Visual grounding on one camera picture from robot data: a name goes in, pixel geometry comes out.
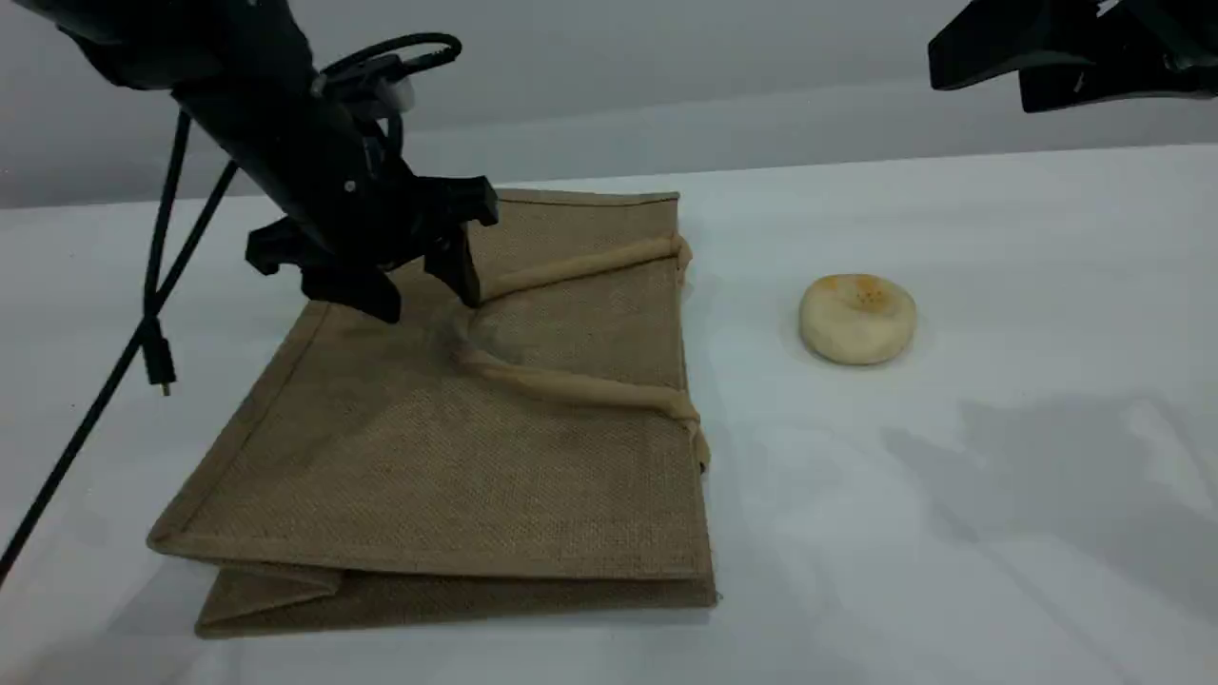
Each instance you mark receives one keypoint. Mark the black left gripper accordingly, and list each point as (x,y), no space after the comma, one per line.
(366,214)

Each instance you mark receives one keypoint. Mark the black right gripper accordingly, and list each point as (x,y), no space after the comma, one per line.
(1151,29)

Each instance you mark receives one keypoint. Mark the brown jute tote bag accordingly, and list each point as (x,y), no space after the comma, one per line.
(533,476)

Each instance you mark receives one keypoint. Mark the round egg yolk pastry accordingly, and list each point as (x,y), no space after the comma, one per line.
(856,323)

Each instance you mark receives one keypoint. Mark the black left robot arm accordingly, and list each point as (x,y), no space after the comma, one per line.
(238,76)

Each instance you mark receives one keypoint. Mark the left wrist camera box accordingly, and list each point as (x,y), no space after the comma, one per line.
(395,93)

